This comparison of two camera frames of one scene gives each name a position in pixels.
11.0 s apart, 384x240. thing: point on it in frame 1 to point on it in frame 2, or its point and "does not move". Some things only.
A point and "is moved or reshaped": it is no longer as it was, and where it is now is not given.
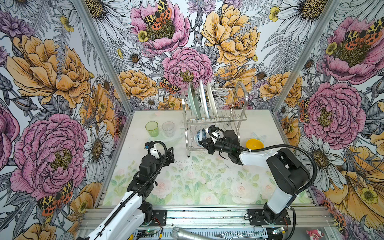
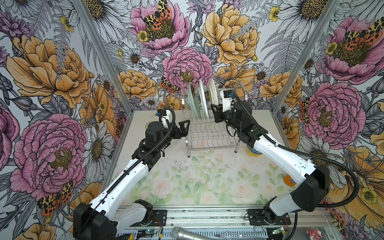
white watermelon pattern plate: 204,99 does not move
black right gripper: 210,145 to 221,113
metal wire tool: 259,234 does not move
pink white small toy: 314,234 does not move
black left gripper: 167,155 to 180,128
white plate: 212,99 is moved or reshaped
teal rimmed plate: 194,101 does not move
